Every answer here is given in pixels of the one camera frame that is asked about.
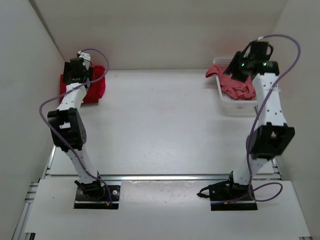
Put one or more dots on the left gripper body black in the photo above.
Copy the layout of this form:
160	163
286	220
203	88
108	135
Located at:
68	70

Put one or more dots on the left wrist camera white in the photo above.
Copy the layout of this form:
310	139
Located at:
86	57

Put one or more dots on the white plastic laundry basket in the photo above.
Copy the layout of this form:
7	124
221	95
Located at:
228	102

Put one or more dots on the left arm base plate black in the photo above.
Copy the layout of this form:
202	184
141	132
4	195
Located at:
99	201

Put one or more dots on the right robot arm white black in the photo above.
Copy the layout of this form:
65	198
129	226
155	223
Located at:
270	133

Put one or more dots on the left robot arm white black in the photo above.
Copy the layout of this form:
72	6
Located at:
69	133

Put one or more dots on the aluminium frame rail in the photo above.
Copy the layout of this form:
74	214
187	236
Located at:
272	173

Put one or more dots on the salmon pink t shirt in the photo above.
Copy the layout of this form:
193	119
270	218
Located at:
241	91

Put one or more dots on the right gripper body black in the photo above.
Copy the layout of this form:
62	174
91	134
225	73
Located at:
240	69

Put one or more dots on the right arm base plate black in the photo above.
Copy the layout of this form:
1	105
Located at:
222	198

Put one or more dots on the dark red t shirt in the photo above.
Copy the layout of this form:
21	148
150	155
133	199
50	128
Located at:
97	89

